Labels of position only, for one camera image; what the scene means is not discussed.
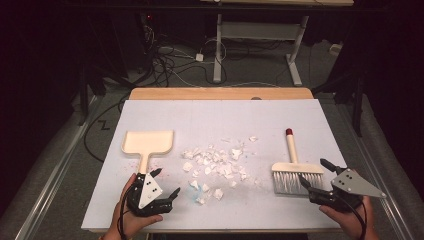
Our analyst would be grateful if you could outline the wooden table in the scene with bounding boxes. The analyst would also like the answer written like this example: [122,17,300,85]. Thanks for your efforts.
[128,87,315,101]

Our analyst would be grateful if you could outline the person's left hand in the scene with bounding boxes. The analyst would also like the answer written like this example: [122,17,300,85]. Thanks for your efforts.
[106,173,164,239]

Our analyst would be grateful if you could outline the black stand legs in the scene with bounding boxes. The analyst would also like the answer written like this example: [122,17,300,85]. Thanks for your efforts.
[312,64,365,138]
[77,63,136,127]

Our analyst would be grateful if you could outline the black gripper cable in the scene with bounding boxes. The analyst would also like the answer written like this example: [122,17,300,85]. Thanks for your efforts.
[118,181,134,240]
[333,194,368,240]

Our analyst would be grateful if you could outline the pile of white paper scraps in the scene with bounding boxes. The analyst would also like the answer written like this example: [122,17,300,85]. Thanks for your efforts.
[181,134,263,206]

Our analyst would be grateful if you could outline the tangle of black floor cables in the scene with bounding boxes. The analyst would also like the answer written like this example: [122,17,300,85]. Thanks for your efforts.
[141,24,229,88]

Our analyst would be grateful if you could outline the metal floor rail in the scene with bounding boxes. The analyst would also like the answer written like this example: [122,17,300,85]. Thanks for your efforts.
[335,99,415,240]
[14,95,102,240]

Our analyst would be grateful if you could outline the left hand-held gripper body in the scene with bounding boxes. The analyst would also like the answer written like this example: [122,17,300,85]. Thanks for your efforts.
[125,172,173,218]

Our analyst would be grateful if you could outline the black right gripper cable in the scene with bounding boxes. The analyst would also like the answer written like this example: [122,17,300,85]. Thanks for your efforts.
[333,194,368,240]

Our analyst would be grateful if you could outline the cream hand brush red cap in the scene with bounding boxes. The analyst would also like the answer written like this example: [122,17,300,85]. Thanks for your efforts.
[271,128,325,196]

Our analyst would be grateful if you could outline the white floor cable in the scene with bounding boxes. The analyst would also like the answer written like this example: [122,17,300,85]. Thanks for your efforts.
[159,46,281,89]

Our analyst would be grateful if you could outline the black floor cable loop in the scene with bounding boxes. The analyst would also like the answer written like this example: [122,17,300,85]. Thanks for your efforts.
[83,95,130,164]

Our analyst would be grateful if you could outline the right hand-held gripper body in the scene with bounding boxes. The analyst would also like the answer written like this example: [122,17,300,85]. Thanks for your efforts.
[308,166,388,214]

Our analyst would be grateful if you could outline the person's right hand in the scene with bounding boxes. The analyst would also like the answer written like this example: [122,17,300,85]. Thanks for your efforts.
[319,196,380,240]

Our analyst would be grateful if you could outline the cream plastic dustpan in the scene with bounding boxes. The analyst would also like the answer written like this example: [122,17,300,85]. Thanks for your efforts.
[120,130,175,176]

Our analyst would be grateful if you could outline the white metal desk frame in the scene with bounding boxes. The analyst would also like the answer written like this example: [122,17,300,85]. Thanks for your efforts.
[199,0,355,87]

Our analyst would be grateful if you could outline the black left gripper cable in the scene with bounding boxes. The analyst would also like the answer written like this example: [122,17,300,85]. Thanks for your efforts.
[118,181,134,240]

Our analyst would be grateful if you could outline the white foam board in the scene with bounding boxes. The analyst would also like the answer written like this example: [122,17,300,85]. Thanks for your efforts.
[80,98,350,233]

